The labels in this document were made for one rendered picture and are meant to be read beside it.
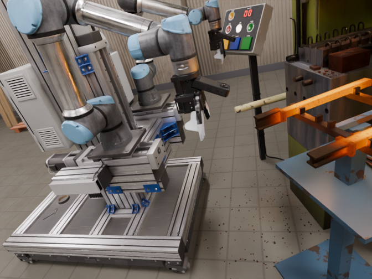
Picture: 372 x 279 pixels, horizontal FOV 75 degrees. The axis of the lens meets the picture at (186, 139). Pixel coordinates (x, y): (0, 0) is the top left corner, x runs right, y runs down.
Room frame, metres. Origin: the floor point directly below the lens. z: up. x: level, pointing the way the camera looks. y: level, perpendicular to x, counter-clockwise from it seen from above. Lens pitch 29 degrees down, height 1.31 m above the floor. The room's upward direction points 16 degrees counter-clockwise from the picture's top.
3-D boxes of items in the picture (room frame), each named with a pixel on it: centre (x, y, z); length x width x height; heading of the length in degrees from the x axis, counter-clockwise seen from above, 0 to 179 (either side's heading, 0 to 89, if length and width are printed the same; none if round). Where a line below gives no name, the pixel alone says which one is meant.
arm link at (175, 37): (0.73, -0.05, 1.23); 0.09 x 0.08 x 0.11; 63
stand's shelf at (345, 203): (0.59, -0.50, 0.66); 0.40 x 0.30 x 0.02; 9
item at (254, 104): (1.47, -0.59, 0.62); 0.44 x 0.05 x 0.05; 90
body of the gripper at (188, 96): (0.73, -0.05, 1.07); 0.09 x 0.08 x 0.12; 71
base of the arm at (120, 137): (1.07, 0.32, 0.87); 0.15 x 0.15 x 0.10
